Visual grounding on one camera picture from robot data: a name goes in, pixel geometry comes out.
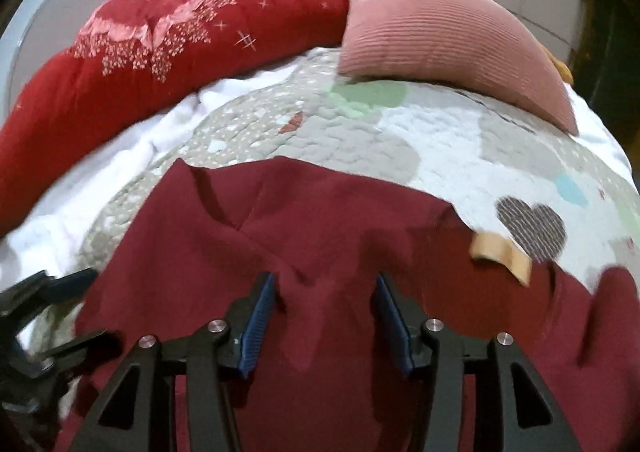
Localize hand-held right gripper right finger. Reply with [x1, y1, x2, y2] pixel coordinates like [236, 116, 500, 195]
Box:
[372, 272, 583, 452]

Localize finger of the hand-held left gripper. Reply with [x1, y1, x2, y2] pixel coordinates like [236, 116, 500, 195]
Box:
[0, 268, 98, 329]
[25, 329, 121, 379]

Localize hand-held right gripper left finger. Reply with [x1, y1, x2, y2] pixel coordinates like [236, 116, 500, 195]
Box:
[67, 272, 278, 452]

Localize dark red garment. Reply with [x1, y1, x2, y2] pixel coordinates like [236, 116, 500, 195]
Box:
[55, 156, 640, 452]

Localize white bed sheet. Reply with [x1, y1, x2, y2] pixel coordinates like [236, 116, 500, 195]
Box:
[0, 57, 321, 293]

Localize beige garment label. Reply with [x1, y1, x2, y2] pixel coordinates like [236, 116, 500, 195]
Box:
[470, 232, 533, 289]

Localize patchwork quilted blanket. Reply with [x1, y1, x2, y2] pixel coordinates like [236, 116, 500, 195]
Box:
[75, 46, 640, 363]

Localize red printed duvet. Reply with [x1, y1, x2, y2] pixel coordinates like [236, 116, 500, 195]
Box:
[0, 0, 351, 238]

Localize pink ribbed pillow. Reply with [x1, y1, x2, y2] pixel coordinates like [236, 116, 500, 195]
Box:
[337, 0, 581, 135]

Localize yellow work gloves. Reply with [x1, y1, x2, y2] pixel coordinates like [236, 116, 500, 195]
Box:
[542, 44, 574, 84]

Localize dark green door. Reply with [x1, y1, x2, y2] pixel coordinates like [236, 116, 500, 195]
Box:
[580, 0, 640, 108]

